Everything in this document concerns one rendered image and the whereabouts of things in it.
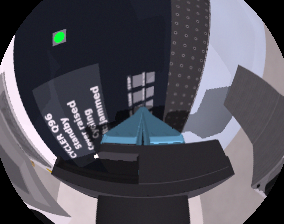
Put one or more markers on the white real-time pcr cycler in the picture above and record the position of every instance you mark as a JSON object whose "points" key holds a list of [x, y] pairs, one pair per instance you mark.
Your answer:
{"points": [[74, 70]]}

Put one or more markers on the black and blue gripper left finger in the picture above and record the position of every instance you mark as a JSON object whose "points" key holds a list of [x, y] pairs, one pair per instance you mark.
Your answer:
{"points": [[129, 131]]}

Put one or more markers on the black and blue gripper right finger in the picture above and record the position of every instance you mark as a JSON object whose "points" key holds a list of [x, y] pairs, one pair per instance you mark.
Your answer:
{"points": [[158, 132]]}

